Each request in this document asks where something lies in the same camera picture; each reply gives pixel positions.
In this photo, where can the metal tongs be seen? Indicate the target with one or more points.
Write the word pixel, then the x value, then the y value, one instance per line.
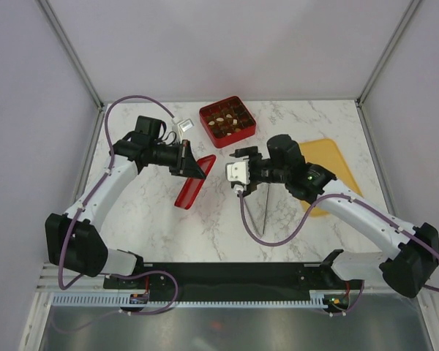
pixel 257 204

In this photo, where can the aluminium frame right post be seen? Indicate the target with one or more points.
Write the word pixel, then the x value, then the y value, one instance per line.
pixel 396 36

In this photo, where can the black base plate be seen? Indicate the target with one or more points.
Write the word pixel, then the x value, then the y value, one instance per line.
pixel 249 282

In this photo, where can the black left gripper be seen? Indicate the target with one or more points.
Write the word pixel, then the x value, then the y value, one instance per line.
pixel 185 164

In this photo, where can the white slotted cable duct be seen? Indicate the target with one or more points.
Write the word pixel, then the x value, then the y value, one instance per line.
pixel 128 300

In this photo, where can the yellow tray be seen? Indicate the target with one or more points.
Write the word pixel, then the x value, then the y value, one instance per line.
pixel 325 152

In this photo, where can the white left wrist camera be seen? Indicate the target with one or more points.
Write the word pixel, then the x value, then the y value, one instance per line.
pixel 182 126

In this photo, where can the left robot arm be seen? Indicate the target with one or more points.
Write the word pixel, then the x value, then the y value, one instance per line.
pixel 74 240

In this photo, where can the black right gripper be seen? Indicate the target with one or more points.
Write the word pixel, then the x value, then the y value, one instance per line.
pixel 245 151

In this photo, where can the aluminium frame left post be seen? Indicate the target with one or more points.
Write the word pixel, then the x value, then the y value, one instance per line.
pixel 57 28

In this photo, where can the red box lid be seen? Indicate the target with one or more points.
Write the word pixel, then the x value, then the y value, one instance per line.
pixel 192 186

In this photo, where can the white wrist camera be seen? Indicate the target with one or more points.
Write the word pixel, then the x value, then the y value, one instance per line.
pixel 237 173
pixel 182 126

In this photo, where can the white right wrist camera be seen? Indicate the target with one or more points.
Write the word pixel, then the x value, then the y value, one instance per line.
pixel 237 173

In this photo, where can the aluminium frame post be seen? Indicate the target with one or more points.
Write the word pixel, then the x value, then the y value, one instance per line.
pixel 57 28
pixel 396 36

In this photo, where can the red compartment chocolate box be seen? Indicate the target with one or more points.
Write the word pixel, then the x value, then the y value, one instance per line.
pixel 224 116

